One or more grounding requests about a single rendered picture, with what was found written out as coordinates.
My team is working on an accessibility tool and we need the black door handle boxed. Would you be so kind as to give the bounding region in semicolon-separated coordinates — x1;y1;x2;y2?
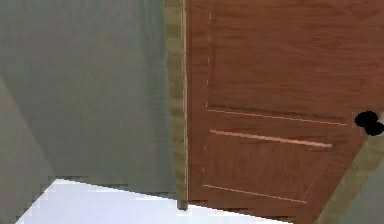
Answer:
354;110;384;137

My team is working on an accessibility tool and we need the brown wooden room door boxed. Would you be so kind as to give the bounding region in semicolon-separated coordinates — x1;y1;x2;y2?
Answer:
185;0;384;224

